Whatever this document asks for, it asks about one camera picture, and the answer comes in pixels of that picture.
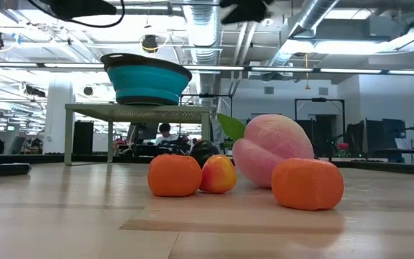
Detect black aluminium table frame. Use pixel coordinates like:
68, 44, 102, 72
0, 153, 414, 178

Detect dark background monitors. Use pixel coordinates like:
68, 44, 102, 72
346, 118, 408, 153

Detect pale green perforated metal shelf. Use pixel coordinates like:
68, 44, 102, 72
64, 103, 212, 166

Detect dark purple plum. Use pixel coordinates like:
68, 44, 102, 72
190, 140, 221, 169

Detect large pink peach green leaf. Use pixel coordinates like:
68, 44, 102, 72
216, 112, 316, 189

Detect orange tangerine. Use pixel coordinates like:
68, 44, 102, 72
270, 157, 346, 212
147, 153, 203, 198

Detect silver spiral air duct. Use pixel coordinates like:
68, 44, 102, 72
262, 0, 341, 71
183, 0, 223, 106

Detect person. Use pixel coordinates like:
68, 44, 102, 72
154, 122, 180, 146

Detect white column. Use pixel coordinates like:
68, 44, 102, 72
42, 77, 76, 155

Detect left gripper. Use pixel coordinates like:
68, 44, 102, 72
43, 0, 119, 19

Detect black cabinet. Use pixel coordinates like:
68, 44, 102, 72
72, 120, 95, 156

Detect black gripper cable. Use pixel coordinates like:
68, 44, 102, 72
25, 0, 127, 29

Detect orange yellow pear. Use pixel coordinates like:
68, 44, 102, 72
198, 154, 238, 195

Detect black metal frame stand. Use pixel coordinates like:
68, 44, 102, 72
294, 97, 346, 160

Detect blue collapsible bowl grey rim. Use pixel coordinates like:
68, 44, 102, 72
100, 53, 193, 106

